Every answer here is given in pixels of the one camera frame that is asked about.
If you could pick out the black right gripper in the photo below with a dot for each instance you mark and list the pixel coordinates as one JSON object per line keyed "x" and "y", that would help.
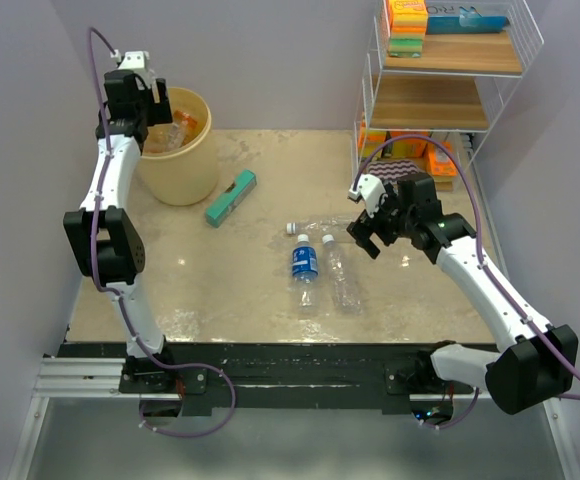
{"x": 362, "y": 228}

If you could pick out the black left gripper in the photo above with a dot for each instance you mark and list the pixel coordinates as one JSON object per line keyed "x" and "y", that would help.
{"x": 160, "y": 112}

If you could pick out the orange label clear bottle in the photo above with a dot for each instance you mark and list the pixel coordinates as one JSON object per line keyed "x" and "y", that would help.
{"x": 167, "y": 138}

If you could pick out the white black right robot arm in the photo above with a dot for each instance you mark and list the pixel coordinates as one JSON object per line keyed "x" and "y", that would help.
{"x": 530, "y": 363}

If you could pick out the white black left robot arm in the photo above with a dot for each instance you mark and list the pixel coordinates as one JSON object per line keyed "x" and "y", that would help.
{"x": 106, "y": 245}

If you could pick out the yellow plastic bin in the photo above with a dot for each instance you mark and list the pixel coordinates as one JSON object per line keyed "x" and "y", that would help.
{"x": 188, "y": 174}

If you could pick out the slim clear bottle white cap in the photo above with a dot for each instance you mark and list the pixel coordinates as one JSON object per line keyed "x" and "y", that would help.
{"x": 344, "y": 288}

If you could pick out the blue label clear bottle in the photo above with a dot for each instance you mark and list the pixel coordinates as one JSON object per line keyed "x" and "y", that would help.
{"x": 305, "y": 274}

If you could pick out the purple wavy pattern pouch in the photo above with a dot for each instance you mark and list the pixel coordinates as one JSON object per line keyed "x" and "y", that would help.
{"x": 392, "y": 171}

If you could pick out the crushed clear bottle white cap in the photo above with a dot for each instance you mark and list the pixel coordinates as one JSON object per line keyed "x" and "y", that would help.
{"x": 320, "y": 225}

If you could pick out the sponge pack bottom shelf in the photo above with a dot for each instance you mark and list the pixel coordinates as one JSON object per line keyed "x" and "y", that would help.
{"x": 368, "y": 139}

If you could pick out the orange box bottom shelf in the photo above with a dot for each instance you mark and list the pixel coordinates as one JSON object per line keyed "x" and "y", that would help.
{"x": 408, "y": 148}

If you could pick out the orange box right bottom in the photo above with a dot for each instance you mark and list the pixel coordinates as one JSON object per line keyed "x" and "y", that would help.
{"x": 437, "y": 162}

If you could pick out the teal rectangular box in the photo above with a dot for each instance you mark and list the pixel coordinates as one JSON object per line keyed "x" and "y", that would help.
{"x": 225, "y": 204}

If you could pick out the stacked colourful sponges top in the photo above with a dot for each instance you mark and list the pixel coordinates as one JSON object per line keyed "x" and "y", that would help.
{"x": 407, "y": 25}

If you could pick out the blue box on shelf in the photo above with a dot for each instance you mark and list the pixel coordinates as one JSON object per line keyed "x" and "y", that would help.
{"x": 450, "y": 19}

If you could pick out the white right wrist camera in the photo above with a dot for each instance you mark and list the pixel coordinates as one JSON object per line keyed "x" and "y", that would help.
{"x": 370, "y": 190}

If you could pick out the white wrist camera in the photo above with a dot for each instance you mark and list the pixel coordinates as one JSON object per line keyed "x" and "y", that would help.
{"x": 136, "y": 61}
{"x": 370, "y": 190}

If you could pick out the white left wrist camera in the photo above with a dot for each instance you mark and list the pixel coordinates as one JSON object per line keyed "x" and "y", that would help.
{"x": 136, "y": 61}

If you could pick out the white wire shelf rack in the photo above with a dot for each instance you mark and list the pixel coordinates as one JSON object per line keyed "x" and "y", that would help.
{"x": 461, "y": 84}

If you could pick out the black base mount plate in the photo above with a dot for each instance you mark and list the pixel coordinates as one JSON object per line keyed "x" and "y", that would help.
{"x": 319, "y": 376}

